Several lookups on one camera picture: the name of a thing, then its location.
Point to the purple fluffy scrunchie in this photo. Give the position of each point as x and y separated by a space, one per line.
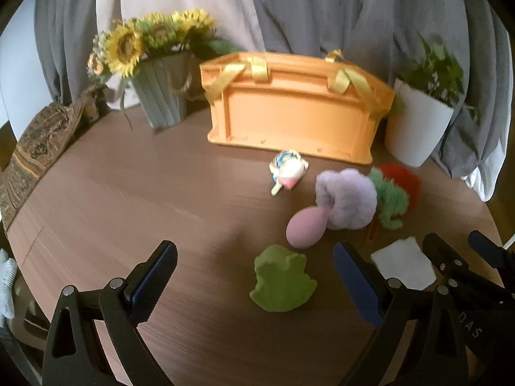
350 197

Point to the red fluffy scrunchie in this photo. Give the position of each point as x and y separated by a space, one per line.
406 179

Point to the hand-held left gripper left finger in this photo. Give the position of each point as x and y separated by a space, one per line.
151 285

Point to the green frog-shaped sponge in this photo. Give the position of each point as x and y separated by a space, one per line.
281 281

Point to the patterned brown cloth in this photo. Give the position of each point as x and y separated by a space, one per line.
36 144

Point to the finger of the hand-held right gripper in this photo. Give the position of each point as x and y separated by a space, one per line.
489 249
442 255

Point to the grey curtain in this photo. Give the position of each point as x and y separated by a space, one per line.
342 8
64 40

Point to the green leafy plant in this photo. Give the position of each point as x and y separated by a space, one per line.
434 72

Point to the white hoop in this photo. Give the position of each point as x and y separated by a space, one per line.
511 242

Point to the unicorn plush toy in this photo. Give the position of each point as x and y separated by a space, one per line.
289 169

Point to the artificial sunflower bouquet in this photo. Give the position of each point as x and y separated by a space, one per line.
124 46

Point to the pink makeup sponge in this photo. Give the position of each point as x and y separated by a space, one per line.
303 227

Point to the white plant pot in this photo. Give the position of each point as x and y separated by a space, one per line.
414 124

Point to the orange plastic crate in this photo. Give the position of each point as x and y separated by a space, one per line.
297 116

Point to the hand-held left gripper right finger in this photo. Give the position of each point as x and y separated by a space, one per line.
356 285

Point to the white curtain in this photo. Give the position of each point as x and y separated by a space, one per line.
483 185

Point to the white square cloth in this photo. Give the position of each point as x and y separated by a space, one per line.
402 263

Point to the white crumpled cloth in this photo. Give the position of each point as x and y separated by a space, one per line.
6 285

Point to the grey ribbed vase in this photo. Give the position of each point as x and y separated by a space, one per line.
161 92

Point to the green chenille toy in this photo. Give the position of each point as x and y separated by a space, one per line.
390 201

